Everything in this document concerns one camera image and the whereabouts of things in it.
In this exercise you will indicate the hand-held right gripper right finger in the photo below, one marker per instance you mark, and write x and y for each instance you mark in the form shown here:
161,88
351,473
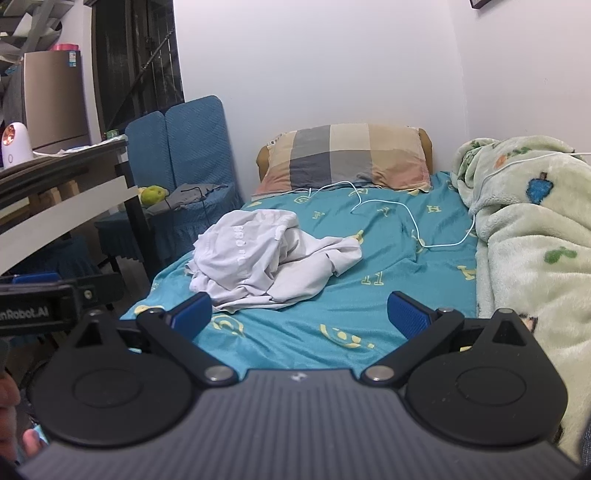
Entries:
408,318

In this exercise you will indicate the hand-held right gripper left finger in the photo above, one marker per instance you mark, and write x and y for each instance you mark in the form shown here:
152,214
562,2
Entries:
194,314

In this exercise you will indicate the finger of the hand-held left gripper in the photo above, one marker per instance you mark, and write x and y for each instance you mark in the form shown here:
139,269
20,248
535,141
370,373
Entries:
99,290
37,278

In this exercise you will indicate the white t-shirt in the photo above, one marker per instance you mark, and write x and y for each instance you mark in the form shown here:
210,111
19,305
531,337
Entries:
249,258

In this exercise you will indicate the person's left hand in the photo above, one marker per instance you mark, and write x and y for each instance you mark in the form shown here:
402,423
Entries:
9,415

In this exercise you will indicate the blue covered chair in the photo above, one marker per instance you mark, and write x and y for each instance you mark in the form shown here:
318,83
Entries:
55,258
198,143
145,147

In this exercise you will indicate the white black desk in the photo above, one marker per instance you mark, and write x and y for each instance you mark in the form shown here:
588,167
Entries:
69,217

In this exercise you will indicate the teal patterned bed sheet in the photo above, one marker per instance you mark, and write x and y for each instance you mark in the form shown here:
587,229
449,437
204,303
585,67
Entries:
369,258

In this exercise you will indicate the green plush toy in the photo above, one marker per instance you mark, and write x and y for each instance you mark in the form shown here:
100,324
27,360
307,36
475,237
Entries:
153,196

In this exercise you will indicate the grey cloth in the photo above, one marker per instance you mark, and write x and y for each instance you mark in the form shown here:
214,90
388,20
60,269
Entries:
189,194

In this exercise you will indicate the white humidifier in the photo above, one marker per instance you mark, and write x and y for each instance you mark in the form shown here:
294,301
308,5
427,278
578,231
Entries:
16,152

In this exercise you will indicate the pale green fleece blanket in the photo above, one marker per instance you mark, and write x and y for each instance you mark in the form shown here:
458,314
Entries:
531,240

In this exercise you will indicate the checked pillow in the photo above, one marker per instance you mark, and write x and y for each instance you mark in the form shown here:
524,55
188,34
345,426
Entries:
341,157

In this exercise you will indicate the brown refrigerator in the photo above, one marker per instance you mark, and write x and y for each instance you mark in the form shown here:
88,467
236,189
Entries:
55,101

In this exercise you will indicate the pink container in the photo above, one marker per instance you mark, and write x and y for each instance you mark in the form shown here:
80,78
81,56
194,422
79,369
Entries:
64,47

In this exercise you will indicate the dark glass door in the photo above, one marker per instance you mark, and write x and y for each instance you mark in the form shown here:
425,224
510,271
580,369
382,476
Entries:
138,60

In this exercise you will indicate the cluttered grey storage shelf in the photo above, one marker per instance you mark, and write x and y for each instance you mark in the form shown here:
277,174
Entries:
27,27

